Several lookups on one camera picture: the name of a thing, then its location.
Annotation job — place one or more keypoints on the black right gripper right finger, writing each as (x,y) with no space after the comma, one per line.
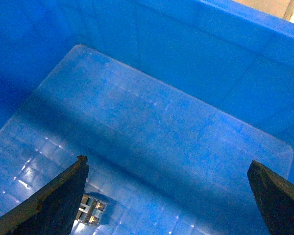
(274,196)

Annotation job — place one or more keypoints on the yellow mushroom push button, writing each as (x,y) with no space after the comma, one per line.
(91,210)

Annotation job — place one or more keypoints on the large blue plastic crate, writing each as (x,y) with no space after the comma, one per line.
(170,100)

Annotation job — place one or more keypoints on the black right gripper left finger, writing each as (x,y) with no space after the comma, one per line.
(53,208)

